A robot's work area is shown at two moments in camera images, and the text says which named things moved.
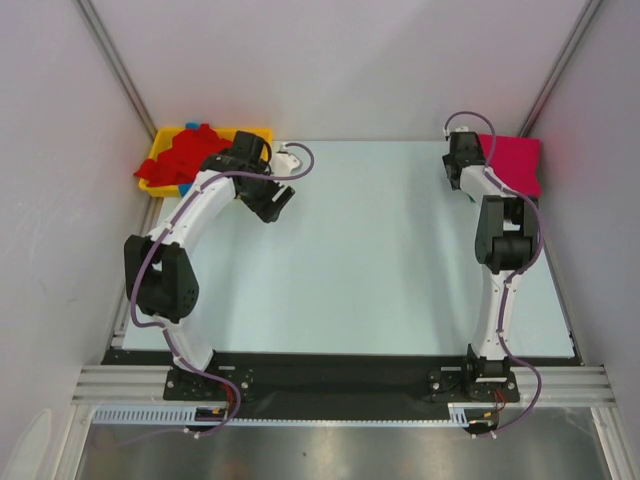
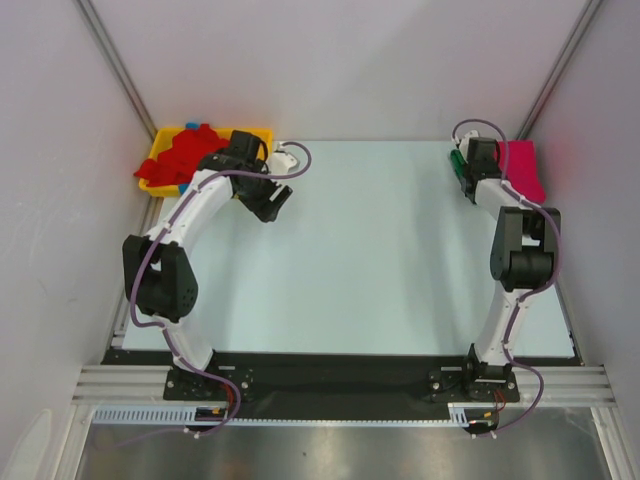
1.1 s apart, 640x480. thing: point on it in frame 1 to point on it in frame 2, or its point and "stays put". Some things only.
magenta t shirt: [516, 162] stays put
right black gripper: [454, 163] to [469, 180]
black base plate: [482, 376] stays put
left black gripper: [266, 209] stays put
